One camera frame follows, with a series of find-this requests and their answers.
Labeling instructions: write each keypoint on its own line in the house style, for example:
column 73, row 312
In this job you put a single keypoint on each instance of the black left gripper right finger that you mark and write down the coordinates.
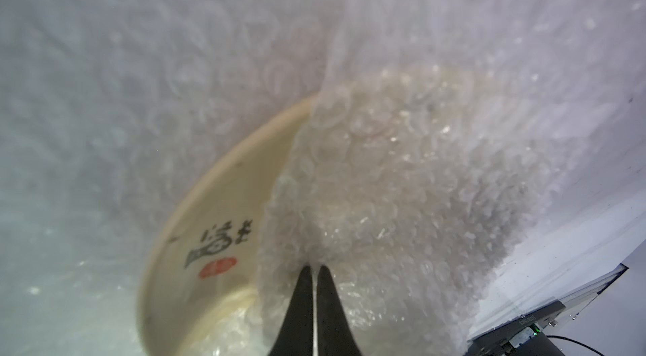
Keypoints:
column 334, row 336

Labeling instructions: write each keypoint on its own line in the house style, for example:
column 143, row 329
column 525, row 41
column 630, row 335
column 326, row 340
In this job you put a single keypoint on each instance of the cream floral dinner plate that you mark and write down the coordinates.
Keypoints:
column 202, row 266

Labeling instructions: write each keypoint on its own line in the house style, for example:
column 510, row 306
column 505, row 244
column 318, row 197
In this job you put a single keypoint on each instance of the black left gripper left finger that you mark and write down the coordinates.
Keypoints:
column 296, row 336

